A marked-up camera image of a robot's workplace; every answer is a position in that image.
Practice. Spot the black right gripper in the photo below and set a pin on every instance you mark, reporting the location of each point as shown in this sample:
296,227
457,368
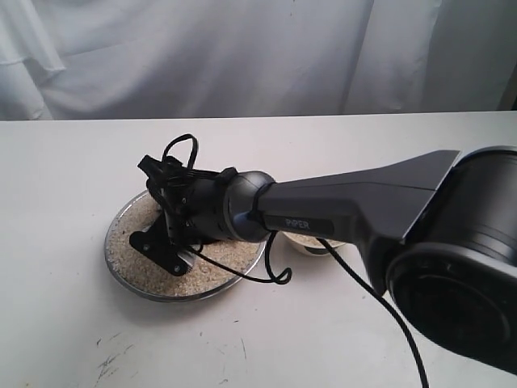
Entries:
192,201

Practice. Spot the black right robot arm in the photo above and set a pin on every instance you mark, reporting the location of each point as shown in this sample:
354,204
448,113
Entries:
436,232

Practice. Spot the round steel rice tray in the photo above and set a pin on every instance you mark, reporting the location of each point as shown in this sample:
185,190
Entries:
145,278

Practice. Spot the cream ceramic rice bowl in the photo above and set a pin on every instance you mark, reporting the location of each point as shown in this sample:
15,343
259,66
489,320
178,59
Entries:
306,245

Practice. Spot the white backdrop curtain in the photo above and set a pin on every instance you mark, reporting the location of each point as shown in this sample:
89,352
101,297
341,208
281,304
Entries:
92,60

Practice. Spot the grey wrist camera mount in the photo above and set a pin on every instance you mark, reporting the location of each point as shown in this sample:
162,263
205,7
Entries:
154,243

